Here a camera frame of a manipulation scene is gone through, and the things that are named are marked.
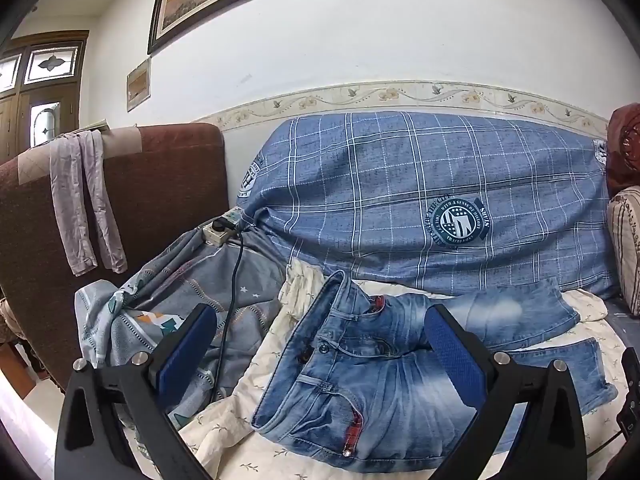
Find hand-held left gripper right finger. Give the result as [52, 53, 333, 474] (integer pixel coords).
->
[424, 304, 588, 480]

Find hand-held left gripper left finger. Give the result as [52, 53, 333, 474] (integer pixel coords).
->
[54, 304, 218, 480]

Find blue denim pants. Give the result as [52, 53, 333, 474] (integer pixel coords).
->
[251, 270, 619, 461]

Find grey patterned blanket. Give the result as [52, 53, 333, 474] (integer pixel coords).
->
[75, 222, 296, 431]

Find cream floral quilt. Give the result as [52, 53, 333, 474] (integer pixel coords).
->
[175, 257, 631, 480]

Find white power strip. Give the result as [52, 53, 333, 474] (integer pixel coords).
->
[202, 210, 241, 247]

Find striped beige cushion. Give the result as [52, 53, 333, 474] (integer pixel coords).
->
[606, 185, 640, 317]

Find brown upholstered headboard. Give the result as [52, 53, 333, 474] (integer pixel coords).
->
[0, 122, 230, 393]

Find low wooden furniture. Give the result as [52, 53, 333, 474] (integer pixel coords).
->
[0, 340, 38, 401]

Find lilac hanging cloth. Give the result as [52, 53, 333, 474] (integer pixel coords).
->
[49, 130, 128, 277]

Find blue plaid sofa cover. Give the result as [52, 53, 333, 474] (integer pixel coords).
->
[235, 109, 621, 301]

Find shiny brown bag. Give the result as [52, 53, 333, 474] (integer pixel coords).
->
[606, 105, 640, 198]

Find wooden glazed door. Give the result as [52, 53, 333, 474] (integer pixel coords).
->
[0, 30, 90, 163]

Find thin black cable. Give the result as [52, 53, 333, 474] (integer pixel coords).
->
[585, 427, 626, 461]

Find black power cable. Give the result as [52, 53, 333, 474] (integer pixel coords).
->
[210, 216, 246, 403]

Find small framed wall plaque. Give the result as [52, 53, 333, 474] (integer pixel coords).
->
[126, 56, 152, 112]

